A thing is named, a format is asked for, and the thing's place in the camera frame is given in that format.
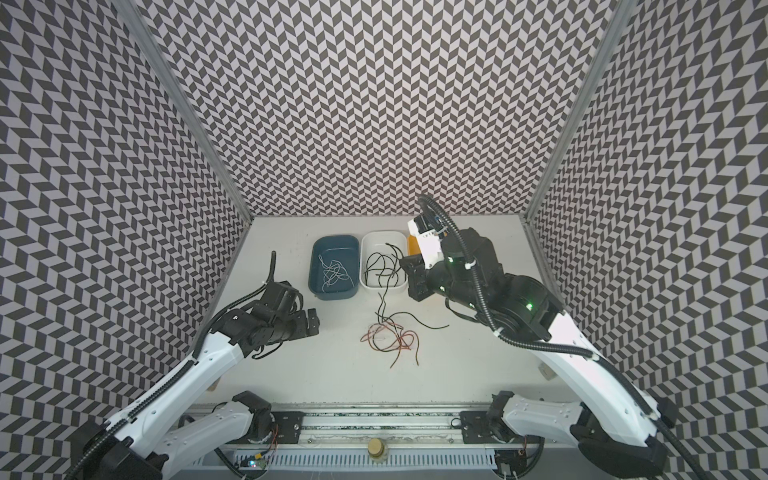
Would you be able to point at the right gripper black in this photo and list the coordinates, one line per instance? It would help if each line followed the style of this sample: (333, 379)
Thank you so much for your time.
(417, 279)

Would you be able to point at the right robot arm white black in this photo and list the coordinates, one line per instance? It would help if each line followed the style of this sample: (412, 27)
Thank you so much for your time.
(619, 428)

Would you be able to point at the yellow plastic bin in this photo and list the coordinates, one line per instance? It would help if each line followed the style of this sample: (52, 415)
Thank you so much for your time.
(413, 246)

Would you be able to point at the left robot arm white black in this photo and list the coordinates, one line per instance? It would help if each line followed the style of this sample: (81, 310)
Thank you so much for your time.
(103, 451)

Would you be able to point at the brass knob on rail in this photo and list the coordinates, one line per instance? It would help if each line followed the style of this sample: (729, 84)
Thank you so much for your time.
(377, 449)

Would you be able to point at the white plastic bin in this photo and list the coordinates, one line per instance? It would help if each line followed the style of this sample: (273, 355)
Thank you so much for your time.
(380, 269)

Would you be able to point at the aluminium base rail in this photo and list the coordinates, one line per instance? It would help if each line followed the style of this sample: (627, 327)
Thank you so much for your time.
(330, 428)

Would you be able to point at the dark teal plastic bin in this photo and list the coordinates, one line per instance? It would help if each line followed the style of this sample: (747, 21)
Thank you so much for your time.
(335, 267)

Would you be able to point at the small circuit board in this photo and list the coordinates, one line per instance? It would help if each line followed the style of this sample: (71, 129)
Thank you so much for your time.
(254, 462)

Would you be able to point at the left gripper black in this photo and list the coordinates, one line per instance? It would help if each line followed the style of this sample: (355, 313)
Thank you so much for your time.
(303, 327)

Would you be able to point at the small jar right black lid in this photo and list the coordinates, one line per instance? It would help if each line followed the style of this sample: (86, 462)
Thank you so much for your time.
(546, 372)

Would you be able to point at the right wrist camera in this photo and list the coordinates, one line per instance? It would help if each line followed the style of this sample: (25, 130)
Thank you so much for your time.
(429, 233)

